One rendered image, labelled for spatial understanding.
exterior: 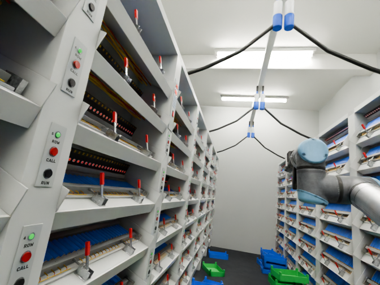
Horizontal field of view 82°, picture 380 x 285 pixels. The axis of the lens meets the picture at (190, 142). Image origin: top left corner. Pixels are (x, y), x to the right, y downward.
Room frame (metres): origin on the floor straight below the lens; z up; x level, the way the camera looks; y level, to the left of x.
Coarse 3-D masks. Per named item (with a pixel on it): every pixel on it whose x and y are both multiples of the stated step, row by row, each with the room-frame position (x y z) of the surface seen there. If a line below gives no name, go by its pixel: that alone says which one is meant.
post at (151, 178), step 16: (176, 64) 1.07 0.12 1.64; (144, 96) 1.10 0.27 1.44; (160, 96) 1.08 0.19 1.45; (144, 128) 1.09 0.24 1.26; (160, 144) 1.07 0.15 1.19; (144, 176) 1.08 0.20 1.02; (160, 176) 1.08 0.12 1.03; (160, 208) 1.15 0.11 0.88; (144, 224) 1.08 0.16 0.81; (144, 256) 1.07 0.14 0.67; (144, 272) 1.07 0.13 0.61
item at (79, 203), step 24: (72, 168) 0.73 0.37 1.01; (96, 168) 0.85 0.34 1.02; (120, 168) 1.01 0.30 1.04; (72, 192) 0.59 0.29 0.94; (96, 192) 0.65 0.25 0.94; (120, 192) 0.85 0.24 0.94; (144, 192) 1.06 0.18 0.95; (72, 216) 0.54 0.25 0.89; (96, 216) 0.64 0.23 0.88; (120, 216) 0.79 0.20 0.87
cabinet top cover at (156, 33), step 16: (128, 0) 0.74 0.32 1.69; (144, 0) 0.73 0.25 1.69; (160, 0) 0.76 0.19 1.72; (144, 16) 0.82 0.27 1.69; (160, 16) 0.81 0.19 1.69; (144, 32) 0.92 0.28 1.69; (160, 32) 0.91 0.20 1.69; (160, 48) 1.03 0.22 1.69; (176, 48) 1.03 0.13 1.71; (192, 96) 1.58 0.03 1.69
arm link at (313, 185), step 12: (300, 168) 0.74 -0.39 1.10; (312, 168) 0.72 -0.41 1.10; (324, 168) 0.72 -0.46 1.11; (300, 180) 0.74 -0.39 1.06; (312, 180) 0.72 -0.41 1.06; (324, 180) 0.71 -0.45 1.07; (336, 180) 0.70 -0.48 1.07; (300, 192) 0.74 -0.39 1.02; (312, 192) 0.71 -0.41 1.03; (324, 192) 0.71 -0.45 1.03; (336, 192) 0.70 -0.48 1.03; (324, 204) 0.72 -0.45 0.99
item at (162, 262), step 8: (168, 240) 1.77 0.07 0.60; (160, 248) 1.59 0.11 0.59; (168, 248) 1.65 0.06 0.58; (176, 248) 1.75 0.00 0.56; (160, 256) 1.50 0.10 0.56; (168, 256) 1.59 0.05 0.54; (176, 256) 1.68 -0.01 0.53; (160, 264) 1.43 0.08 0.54; (168, 264) 1.49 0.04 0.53; (152, 272) 1.29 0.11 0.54; (160, 272) 1.34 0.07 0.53; (152, 280) 1.16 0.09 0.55
